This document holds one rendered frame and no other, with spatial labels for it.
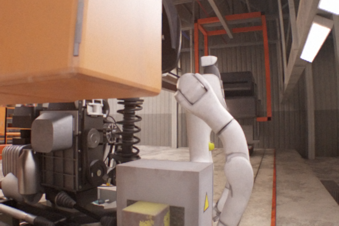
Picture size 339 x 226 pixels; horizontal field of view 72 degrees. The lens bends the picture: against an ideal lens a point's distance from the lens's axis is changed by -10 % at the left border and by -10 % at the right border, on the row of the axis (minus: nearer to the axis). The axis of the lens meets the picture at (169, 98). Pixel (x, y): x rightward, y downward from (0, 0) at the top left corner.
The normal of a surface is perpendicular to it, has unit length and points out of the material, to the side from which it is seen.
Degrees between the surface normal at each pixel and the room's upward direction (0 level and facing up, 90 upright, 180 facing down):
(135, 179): 90
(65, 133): 90
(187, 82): 70
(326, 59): 90
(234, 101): 90
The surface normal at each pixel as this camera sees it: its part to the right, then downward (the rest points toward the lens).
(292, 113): -0.39, -0.08
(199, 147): -0.15, -0.08
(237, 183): -0.25, 0.13
